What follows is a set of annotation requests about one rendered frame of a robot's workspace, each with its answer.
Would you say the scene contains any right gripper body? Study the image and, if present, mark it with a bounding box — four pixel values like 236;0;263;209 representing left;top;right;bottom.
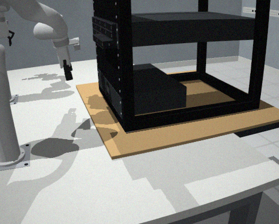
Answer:
54;46;71;69

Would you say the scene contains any tan flat board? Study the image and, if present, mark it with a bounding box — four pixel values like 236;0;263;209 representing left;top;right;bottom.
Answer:
76;80;279;159

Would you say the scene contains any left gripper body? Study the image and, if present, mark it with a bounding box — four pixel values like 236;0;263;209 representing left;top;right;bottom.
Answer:
0;21;9;38

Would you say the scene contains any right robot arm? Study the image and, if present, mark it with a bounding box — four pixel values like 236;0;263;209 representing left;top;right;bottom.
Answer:
0;0;80;167

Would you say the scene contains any black metal rack frame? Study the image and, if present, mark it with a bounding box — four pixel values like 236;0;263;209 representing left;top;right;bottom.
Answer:
93;0;270;133

